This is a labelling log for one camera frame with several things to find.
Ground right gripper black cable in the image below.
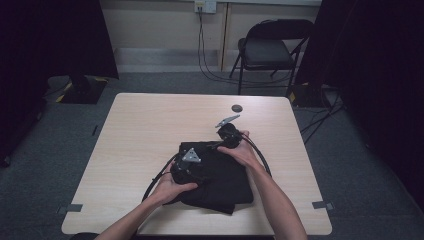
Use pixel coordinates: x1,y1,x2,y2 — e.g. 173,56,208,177
241,134,273,178

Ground black drawstring pants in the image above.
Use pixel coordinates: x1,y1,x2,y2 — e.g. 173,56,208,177
165,140,255,216

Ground dark stand base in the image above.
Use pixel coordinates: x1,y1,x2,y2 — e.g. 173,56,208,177
286,82,332,109

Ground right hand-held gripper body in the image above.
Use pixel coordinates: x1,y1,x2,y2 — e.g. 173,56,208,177
214,114,244,150

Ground black folding chair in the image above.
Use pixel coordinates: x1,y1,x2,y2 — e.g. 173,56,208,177
228,18,315,98

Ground light wooden wall batten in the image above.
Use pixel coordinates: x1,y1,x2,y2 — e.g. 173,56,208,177
217,2,232,73

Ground black stand base yellow tape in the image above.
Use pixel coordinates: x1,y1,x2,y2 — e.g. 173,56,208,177
59,74,109,105

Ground black floor cables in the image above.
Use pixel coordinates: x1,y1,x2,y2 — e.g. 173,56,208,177
299,84,346,146

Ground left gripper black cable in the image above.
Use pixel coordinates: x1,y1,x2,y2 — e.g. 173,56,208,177
141,152,182,203

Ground person's left hand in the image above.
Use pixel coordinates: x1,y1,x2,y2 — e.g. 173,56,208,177
147,162,200,207

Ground grey tape strip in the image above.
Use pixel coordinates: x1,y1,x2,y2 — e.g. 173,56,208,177
56,203,84,215
311,200,335,211

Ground white wall socket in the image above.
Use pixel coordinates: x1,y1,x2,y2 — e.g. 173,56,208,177
194,0,218,15

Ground tall black curtain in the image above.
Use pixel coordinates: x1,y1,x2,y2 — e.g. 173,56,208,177
294,0,424,214

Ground person's right hand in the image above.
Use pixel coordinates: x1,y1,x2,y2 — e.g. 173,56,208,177
216,130,265,172

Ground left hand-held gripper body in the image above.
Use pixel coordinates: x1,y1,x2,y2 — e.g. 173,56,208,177
169,147,205,186

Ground wide black curtain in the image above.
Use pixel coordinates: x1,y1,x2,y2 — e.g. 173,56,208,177
0,0,120,168

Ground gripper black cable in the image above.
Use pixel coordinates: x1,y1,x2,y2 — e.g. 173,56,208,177
141,152,182,203
241,134,273,178

